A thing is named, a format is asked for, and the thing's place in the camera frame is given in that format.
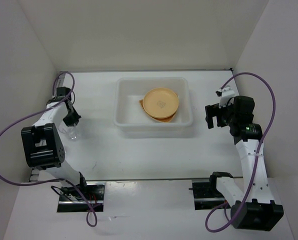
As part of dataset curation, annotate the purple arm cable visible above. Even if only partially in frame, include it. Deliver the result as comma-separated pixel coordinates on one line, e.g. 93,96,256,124
205,72,276,231
0,71,102,228

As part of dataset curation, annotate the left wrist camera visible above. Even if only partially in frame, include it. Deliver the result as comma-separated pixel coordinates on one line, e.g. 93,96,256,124
55,86,71,97

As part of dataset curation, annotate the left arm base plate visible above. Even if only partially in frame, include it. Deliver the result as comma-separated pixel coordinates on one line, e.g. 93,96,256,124
50,183,105,213

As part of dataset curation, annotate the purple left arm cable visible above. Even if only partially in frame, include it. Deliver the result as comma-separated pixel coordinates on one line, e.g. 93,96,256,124
0,71,102,228

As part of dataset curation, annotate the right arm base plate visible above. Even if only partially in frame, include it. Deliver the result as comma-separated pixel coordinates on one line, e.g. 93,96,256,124
189,178,225,211

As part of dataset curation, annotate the woven bamboo tray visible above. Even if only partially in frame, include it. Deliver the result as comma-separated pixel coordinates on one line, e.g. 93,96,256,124
138,92,179,125

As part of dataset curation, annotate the translucent white plastic bin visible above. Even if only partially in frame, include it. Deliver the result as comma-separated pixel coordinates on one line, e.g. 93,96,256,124
113,77,195,138

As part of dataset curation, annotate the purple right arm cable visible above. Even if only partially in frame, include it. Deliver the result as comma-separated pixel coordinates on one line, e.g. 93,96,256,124
205,72,276,231

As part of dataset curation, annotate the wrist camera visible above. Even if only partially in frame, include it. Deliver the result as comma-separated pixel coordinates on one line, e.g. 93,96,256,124
55,86,71,97
215,85,235,109

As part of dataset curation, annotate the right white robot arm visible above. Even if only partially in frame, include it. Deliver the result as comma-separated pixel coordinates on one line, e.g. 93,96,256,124
205,94,284,233

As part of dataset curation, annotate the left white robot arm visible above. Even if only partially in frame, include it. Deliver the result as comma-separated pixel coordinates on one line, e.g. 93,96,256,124
21,87,89,200

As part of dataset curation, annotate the clear glass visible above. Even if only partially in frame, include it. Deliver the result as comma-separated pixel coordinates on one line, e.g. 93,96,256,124
66,124,81,141

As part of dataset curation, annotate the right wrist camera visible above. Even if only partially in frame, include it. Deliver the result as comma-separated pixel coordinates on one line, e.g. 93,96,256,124
215,85,235,109

